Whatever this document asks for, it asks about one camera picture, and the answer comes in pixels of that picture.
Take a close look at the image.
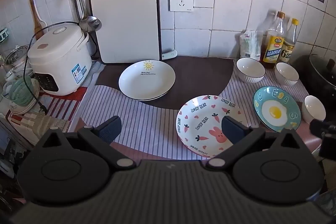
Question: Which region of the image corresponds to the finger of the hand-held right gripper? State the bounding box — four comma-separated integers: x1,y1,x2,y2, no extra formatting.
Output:
310,118,336,161

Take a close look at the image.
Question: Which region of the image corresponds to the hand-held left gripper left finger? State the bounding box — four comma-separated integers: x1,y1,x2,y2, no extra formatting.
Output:
33,116,136,170

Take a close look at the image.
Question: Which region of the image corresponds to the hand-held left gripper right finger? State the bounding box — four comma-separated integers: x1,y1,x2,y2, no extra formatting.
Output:
206,116,307,170

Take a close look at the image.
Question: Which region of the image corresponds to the white ribbed bowl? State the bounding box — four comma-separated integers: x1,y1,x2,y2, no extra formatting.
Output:
234,57,266,83
275,62,300,86
301,95,326,123

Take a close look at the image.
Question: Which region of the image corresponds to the teal plate with egg print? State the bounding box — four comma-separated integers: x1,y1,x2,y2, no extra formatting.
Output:
253,86,302,132

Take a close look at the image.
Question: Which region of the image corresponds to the plain white plate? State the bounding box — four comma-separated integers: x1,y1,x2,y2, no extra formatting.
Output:
126,91,170,102

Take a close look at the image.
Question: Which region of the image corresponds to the white plate with sun print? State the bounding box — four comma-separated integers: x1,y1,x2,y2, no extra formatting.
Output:
119,60,176,100

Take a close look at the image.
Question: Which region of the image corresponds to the striped brown table mat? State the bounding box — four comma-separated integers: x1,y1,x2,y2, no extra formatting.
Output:
80,56,310,161

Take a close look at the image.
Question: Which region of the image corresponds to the glass wok lid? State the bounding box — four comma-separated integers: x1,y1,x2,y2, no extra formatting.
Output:
308,54,336,98

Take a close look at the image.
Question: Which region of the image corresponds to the red striped cloth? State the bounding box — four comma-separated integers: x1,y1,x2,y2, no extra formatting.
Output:
10,86,88,140

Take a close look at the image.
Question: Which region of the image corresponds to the black wok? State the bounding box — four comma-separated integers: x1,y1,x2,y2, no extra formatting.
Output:
291,53,336,111

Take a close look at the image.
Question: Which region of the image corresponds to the yellow cap vinegar bottle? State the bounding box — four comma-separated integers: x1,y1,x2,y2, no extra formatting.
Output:
279,18,300,64

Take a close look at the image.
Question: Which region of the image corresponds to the clear plastic bag packet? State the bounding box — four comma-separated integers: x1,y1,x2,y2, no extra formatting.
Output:
239,30,261,60

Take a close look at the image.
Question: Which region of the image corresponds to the yellow label sauce bottle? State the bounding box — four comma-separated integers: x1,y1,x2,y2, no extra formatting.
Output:
260,11,287,69

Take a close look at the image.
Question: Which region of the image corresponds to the white rice cooker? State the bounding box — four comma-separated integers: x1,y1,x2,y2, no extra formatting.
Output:
28,21,93,96

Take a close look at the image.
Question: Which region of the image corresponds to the green plastic basket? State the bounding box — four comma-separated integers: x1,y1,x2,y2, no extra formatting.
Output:
10,76,40,106

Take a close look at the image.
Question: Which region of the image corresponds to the clear empty bottle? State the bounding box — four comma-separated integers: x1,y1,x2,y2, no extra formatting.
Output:
256,11,276,56

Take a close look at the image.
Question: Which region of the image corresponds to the white cutting board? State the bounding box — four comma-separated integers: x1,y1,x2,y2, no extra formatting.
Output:
87,0,162,64

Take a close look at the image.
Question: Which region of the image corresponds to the glass pot lid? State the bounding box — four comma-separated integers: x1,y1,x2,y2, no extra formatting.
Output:
4,46,30,75

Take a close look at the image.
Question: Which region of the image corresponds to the wooden spatula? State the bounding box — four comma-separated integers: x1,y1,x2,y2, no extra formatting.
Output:
26,0,45,39

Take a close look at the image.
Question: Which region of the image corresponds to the white handled knife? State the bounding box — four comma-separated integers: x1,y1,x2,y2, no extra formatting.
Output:
161,49,177,60

